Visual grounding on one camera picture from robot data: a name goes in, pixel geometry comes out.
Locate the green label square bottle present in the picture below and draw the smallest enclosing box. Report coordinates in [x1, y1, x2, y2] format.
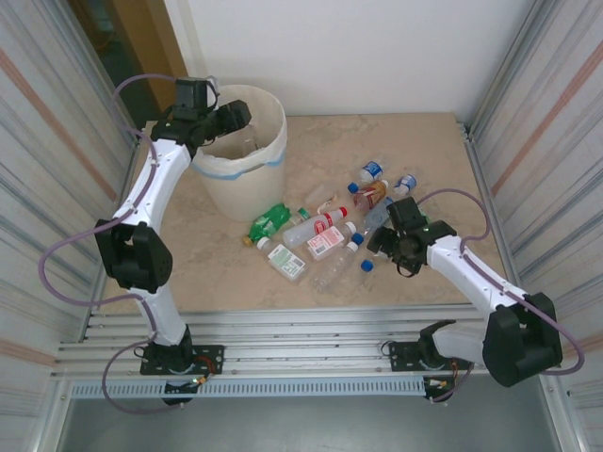
[255, 235, 308, 285]

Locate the small bottle green cap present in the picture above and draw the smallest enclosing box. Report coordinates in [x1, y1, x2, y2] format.
[287, 206, 312, 228]

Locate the red orange label bottle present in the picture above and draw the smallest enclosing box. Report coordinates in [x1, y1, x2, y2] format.
[352, 178, 391, 213]

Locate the red label square bottle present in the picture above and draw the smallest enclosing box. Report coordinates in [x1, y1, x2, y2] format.
[305, 219, 358, 263]

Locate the bluish clear bottle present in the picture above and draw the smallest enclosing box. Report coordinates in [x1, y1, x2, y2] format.
[363, 202, 393, 236]

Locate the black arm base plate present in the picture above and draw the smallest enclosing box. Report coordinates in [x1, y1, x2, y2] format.
[139, 345, 225, 377]
[388, 341, 475, 373]

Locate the cream plastic bin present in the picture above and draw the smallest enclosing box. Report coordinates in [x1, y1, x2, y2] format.
[190, 83, 288, 222]

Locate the small blue label bottle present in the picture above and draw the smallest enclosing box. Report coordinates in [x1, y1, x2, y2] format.
[393, 172, 419, 198]

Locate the aluminium frame post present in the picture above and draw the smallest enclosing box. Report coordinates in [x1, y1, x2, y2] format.
[58, 0, 145, 142]
[468, 0, 555, 136]

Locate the clear bottle white cap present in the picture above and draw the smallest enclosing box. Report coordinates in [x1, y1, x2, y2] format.
[310, 234, 367, 293]

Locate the white slotted cable duct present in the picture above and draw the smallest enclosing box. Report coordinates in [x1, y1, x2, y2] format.
[69, 379, 428, 400]

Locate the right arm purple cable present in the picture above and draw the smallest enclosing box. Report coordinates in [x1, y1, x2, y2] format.
[416, 187, 587, 405]

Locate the aluminium rail frame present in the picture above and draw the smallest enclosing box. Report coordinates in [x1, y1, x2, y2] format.
[51, 303, 564, 380]

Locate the wooden door frame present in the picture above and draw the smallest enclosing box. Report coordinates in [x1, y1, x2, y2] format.
[110, 0, 194, 121]

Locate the translucent white bin liner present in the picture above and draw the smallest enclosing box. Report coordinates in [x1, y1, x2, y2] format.
[190, 84, 288, 180]

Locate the translucent capless bottle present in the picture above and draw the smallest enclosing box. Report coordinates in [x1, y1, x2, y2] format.
[304, 184, 341, 207]

